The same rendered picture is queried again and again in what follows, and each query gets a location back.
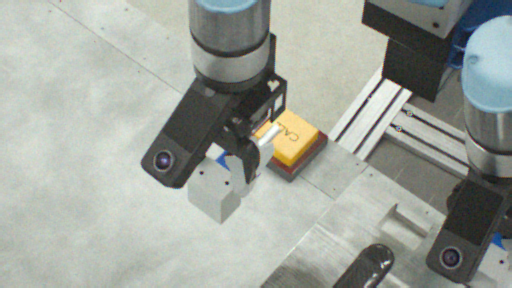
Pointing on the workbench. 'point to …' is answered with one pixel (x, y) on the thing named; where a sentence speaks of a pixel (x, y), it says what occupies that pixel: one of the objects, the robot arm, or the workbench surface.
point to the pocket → (404, 227)
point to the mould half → (321, 243)
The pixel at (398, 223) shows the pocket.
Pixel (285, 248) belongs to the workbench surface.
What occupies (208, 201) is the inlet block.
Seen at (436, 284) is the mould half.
